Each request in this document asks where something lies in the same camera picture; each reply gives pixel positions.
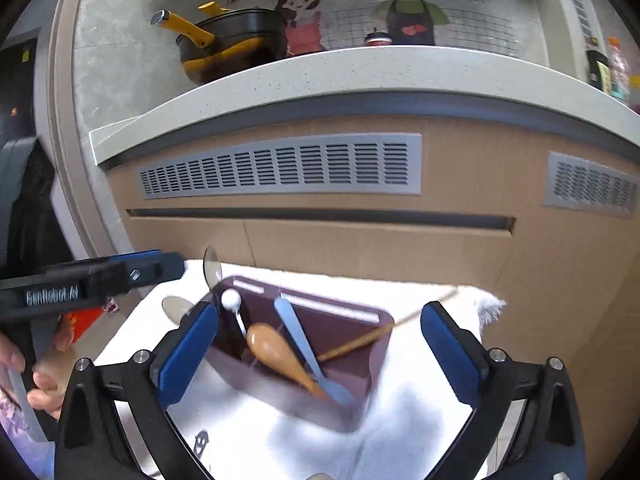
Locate brown plastic utensil holder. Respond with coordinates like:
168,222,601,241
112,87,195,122
204,275,397,434

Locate wooden counter cabinet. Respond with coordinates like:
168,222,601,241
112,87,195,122
101,114,640,413

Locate white textured towel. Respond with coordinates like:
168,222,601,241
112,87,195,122
94,266,507,480

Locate dark sauce bottle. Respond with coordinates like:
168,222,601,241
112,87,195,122
585,49,614,94

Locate small white spoon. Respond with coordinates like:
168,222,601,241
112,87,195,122
221,288,250,339

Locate white stone countertop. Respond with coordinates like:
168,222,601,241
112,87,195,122
88,45,640,169

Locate grey-blue plastic spoon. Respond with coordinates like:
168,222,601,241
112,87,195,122
273,297,357,407

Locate long grey vent grille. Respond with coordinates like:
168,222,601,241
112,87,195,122
138,133,423,200

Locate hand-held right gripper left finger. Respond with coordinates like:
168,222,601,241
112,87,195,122
54,301,220,480

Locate clear bottle orange cap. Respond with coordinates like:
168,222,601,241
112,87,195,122
607,36,632,102

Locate wooden spoon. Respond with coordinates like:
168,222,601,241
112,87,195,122
245,323,329,400

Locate floral purple clothing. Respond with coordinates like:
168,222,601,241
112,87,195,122
0,390,57,480

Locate wooden chopstick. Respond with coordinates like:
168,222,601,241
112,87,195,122
317,287,459,364

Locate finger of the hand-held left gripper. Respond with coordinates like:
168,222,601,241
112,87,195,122
86,250,185,294

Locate dark mesh object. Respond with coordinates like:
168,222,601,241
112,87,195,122
0,135,59,282

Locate white wall vent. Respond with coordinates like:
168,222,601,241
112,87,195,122
567,0,594,44

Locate wooden door frame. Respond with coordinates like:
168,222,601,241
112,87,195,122
46,0,132,262

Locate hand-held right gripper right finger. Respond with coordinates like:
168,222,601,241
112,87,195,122
420,301,587,480

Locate person's left hand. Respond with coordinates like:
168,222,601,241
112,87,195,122
0,315,77,420

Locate short grey vent grille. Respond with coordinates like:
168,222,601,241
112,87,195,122
542,151,640,219

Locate red floor mat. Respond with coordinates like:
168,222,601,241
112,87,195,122
64,296,120,344

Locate cartoon wall sticker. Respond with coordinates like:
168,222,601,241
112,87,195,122
275,0,532,59

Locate metal spoon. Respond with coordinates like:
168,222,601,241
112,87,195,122
161,296,197,327
203,245,224,294

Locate black pot yellow handle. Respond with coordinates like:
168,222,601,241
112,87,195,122
151,2,289,87

